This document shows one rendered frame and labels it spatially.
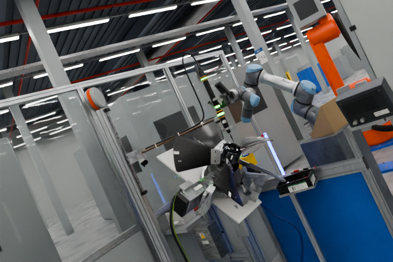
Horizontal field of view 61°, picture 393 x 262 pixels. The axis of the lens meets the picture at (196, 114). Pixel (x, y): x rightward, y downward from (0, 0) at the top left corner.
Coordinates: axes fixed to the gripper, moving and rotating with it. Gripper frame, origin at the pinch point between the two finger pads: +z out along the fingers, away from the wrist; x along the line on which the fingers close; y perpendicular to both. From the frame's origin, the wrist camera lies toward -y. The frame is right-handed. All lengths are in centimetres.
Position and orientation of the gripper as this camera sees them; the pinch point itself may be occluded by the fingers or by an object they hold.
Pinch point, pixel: (210, 100)
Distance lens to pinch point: 210.3
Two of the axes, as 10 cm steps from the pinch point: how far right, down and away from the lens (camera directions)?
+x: -6.5, 3.2, 6.9
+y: 4.2, 9.1, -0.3
